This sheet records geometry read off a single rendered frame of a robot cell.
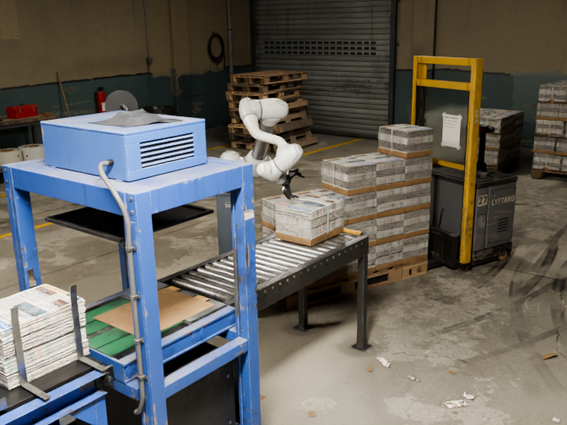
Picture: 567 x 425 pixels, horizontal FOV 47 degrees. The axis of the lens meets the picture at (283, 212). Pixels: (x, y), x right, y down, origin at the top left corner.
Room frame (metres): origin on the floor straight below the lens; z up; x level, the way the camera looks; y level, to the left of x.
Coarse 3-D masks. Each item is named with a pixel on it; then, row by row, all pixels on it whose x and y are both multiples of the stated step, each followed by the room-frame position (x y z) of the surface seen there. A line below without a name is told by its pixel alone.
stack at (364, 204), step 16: (304, 192) 5.13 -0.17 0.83; (320, 192) 5.12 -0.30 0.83; (336, 192) 5.13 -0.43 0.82; (368, 192) 5.09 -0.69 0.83; (384, 192) 5.14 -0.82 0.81; (400, 192) 5.23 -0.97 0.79; (272, 208) 4.84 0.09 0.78; (352, 208) 4.99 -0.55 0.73; (368, 208) 5.06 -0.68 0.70; (384, 208) 5.14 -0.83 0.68; (272, 224) 4.85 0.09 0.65; (352, 224) 4.97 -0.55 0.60; (368, 224) 5.05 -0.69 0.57; (384, 224) 5.15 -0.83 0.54; (400, 224) 5.24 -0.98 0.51; (400, 240) 5.24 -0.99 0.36; (368, 256) 5.06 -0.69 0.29; (384, 256) 5.15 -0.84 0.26; (400, 256) 5.24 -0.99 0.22; (336, 272) 4.90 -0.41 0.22; (384, 272) 5.15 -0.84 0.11; (400, 272) 5.24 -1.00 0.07; (320, 288) 4.82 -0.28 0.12; (336, 288) 5.06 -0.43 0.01; (352, 288) 4.98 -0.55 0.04; (368, 288) 5.06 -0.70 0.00; (288, 304) 4.67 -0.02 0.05
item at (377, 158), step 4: (352, 156) 5.40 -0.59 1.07; (356, 156) 5.39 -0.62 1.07; (360, 156) 5.39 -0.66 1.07; (364, 156) 5.39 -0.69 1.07; (368, 156) 5.39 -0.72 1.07; (372, 156) 5.38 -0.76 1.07; (376, 156) 5.38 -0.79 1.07; (380, 156) 5.38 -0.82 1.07; (384, 156) 5.37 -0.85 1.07; (388, 156) 5.37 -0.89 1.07; (368, 160) 5.20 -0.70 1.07; (372, 160) 5.20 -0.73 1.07; (376, 160) 5.20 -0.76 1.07; (380, 160) 5.20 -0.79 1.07; (384, 160) 5.20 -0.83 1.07; (388, 160) 5.20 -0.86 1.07; (392, 160) 5.20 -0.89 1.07; (396, 160) 5.20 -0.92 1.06
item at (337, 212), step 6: (300, 198) 4.19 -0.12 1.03; (306, 198) 4.19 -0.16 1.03; (312, 198) 4.19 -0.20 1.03; (318, 198) 4.18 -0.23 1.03; (324, 198) 4.18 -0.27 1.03; (330, 198) 4.18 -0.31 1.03; (336, 198) 4.18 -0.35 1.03; (336, 204) 4.08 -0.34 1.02; (342, 204) 4.14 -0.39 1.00; (336, 210) 4.09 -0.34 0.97; (342, 210) 4.14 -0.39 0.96; (336, 216) 4.09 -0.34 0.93; (342, 216) 4.15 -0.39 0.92; (330, 222) 4.04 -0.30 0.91; (336, 222) 4.09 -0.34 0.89; (342, 222) 4.15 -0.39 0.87; (330, 228) 4.04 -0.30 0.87; (336, 228) 4.09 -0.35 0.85
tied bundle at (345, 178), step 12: (324, 168) 5.26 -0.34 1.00; (336, 168) 5.11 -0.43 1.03; (348, 168) 4.98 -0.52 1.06; (360, 168) 5.03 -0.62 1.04; (372, 168) 5.09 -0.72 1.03; (324, 180) 5.26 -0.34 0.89; (336, 180) 5.11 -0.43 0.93; (348, 180) 4.98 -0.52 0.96; (360, 180) 5.03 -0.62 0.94; (372, 180) 5.09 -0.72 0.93
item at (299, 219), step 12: (288, 204) 4.04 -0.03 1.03; (300, 204) 4.04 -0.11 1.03; (312, 204) 4.05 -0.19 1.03; (276, 216) 4.05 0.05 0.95; (288, 216) 3.98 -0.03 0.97; (300, 216) 3.91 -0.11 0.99; (312, 216) 3.88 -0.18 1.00; (324, 216) 3.99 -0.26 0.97; (276, 228) 4.05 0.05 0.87; (288, 228) 3.99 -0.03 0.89; (300, 228) 3.92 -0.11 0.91; (312, 228) 3.89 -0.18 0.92; (324, 228) 3.99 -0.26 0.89
